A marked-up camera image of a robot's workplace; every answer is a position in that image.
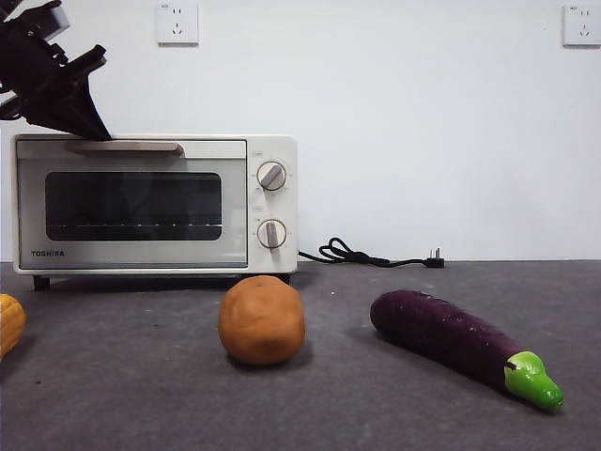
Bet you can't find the glass oven door with handle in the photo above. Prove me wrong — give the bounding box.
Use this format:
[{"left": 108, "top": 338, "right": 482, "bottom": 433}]
[{"left": 16, "top": 138, "right": 249, "bottom": 271}]

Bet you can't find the white Toshiba toaster oven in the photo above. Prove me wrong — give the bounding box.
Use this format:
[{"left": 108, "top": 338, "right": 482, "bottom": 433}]
[{"left": 12, "top": 133, "right": 299, "bottom": 291}]

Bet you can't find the purple eggplant with green stem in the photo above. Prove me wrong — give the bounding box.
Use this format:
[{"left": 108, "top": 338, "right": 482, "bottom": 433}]
[{"left": 369, "top": 288, "right": 565, "bottom": 414}]

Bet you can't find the beige oven knob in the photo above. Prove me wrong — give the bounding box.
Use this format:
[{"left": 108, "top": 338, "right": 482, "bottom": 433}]
[
  {"left": 255, "top": 218, "right": 288, "bottom": 254},
  {"left": 255, "top": 161, "right": 288, "bottom": 192}
]

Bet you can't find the yellow corn cob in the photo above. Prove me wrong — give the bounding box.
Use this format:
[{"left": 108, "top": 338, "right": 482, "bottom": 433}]
[{"left": 0, "top": 293, "right": 26, "bottom": 362}]

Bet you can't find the brown potato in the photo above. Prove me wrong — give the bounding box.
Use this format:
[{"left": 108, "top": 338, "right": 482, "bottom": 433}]
[{"left": 217, "top": 275, "right": 306, "bottom": 367}]

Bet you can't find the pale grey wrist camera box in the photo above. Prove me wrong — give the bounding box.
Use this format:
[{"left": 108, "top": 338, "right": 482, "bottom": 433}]
[{"left": 44, "top": 1, "right": 71, "bottom": 37}]

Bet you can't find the white wall socket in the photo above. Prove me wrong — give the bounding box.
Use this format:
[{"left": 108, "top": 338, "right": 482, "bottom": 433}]
[
  {"left": 562, "top": 4, "right": 601, "bottom": 48},
  {"left": 156, "top": 2, "right": 200, "bottom": 47}
]

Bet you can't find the metal wire oven rack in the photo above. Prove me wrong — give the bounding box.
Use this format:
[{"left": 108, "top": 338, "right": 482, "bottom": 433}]
[{"left": 49, "top": 221, "right": 223, "bottom": 231}]

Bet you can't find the black power cord with plug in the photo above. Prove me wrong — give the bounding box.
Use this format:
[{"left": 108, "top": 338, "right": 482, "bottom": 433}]
[{"left": 298, "top": 237, "right": 447, "bottom": 271}]

